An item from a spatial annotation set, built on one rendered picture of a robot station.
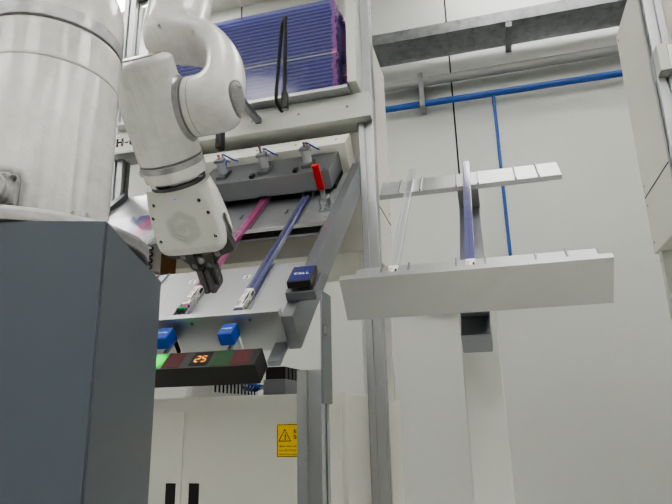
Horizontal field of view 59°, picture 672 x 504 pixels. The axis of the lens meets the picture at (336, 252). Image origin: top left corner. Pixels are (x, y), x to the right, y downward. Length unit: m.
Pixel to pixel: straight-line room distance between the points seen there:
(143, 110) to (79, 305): 0.40
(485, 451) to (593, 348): 1.91
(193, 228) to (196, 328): 0.21
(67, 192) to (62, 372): 0.15
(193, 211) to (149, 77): 0.18
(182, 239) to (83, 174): 0.35
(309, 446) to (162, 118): 0.50
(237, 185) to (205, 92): 0.71
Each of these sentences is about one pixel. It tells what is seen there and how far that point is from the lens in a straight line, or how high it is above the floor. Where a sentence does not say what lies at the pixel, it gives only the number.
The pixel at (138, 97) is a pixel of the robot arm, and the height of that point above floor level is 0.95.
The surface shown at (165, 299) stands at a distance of 1.11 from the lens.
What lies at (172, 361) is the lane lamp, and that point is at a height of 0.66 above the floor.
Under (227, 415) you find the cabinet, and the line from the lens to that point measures 1.29.
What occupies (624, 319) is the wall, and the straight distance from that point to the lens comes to 2.89.
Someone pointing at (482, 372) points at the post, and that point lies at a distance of 0.99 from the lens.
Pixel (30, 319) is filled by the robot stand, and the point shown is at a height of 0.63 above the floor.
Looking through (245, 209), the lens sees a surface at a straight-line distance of 1.43.
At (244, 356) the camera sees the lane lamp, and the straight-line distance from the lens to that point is 0.89.
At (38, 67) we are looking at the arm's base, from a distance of 0.54.
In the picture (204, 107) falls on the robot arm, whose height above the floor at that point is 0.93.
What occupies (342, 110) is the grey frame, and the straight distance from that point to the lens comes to 1.58.
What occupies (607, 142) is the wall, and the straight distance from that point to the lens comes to 3.13.
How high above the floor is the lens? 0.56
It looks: 16 degrees up
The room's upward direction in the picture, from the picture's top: 1 degrees counter-clockwise
